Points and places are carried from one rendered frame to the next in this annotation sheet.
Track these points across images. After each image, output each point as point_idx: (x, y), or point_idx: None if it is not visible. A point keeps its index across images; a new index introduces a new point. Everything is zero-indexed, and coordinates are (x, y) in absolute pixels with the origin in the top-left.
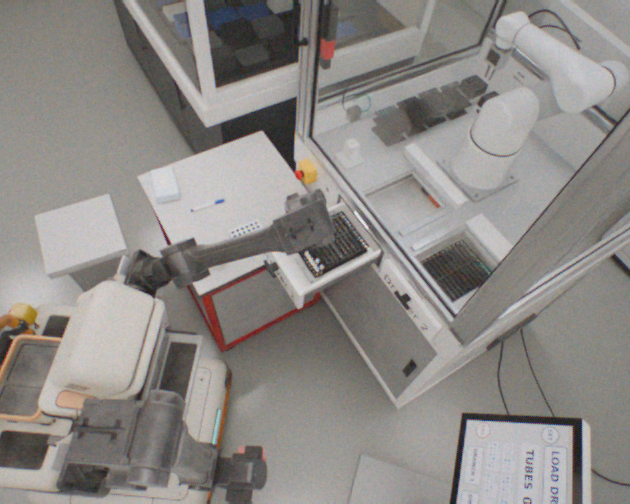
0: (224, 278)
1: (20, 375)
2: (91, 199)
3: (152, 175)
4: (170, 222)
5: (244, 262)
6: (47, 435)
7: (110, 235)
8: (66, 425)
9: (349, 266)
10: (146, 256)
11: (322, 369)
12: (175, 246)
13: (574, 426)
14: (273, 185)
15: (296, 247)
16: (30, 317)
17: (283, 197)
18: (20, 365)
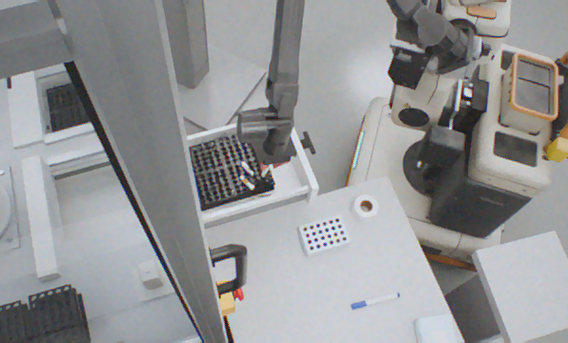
0: (356, 189)
1: (540, 90)
2: (533, 337)
3: None
4: (425, 281)
5: (331, 205)
6: (504, 70)
7: (497, 272)
8: (492, 72)
9: (211, 131)
10: (456, 62)
11: (232, 221)
12: (431, 12)
13: None
14: (273, 326)
15: None
16: (552, 145)
17: (262, 299)
18: (543, 98)
